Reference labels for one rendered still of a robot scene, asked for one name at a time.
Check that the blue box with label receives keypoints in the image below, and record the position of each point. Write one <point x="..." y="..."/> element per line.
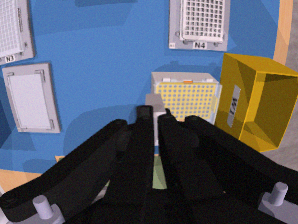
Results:
<point x="5" y="130"/>

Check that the yellow open-top bin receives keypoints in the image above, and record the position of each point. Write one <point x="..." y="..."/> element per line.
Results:
<point x="270" y="103"/>

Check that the blue bench mat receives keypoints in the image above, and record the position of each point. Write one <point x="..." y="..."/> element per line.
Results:
<point x="101" y="55"/>

